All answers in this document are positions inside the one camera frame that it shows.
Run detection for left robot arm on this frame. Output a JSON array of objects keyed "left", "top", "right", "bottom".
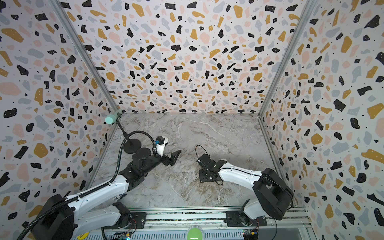
[{"left": 31, "top": 148, "right": 181, "bottom": 240}]

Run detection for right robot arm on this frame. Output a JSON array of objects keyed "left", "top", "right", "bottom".
[{"left": 197, "top": 154, "right": 294, "bottom": 226}]

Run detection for microphone on black stand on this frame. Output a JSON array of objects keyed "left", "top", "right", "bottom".
[{"left": 105, "top": 110, "right": 142, "bottom": 154}]

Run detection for green push button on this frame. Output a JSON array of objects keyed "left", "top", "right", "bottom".
[{"left": 186, "top": 226, "right": 204, "bottom": 240}]

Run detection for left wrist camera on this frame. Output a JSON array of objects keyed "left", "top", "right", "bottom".
[{"left": 154, "top": 136, "right": 169, "bottom": 157}]

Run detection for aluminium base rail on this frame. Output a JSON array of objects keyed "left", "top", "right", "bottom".
[{"left": 86, "top": 207, "right": 316, "bottom": 240}]

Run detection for black corrugated cable conduit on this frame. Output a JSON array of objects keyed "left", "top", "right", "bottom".
[{"left": 16, "top": 130, "right": 155, "bottom": 240}]

